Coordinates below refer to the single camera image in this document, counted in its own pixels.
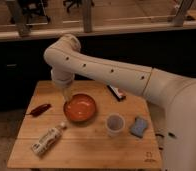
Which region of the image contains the black office chair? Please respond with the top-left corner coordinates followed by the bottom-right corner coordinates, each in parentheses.
top-left (63, 0), bottom-right (95, 13)
top-left (15, 0), bottom-right (50, 23)

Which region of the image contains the black office chair left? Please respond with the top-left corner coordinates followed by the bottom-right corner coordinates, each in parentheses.
top-left (15, 0), bottom-right (50, 23)

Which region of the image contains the red chili pepper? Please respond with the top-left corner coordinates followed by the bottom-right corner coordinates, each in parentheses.
top-left (29, 103), bottom-right (51, 117)

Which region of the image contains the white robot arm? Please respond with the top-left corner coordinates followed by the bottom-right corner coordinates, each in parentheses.
top-left (44, 34), bottom-right (196, 171)

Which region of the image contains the orange ceramic bowl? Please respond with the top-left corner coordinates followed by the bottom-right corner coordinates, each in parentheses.
top-left (63, 94), bottom-right (97, 122)

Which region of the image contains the wooden table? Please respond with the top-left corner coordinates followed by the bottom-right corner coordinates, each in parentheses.
top-left (7, 81), bottom-right (162, 169)

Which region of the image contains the black office chair right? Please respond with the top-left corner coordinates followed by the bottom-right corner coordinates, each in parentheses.
top-left (63, 0), bottom-right (95, 13)

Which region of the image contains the translucent plastic cup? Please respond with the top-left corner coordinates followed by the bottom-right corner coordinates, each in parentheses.
top-left (105, 113), bottom-right (125, 137)

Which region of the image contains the white plastic bottle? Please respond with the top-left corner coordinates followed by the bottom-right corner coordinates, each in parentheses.
top-left (31, 122), bottom-right (66, 156)

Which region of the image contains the blue sponge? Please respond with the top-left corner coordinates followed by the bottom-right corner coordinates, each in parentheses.
top-left (130, 117), bottom-right (148, 138)

